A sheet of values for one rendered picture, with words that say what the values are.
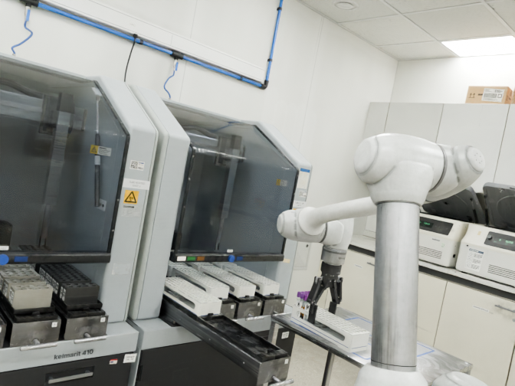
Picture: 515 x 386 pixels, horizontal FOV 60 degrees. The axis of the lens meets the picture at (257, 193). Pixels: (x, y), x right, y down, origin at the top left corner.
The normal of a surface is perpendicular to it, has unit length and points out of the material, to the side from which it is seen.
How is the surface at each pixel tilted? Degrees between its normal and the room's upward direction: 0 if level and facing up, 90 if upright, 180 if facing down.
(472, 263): 90
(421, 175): 82
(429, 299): 90
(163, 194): 90
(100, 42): 90
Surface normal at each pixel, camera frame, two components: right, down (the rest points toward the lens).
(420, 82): -0.72, -0.10
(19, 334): 0.67, 0.16
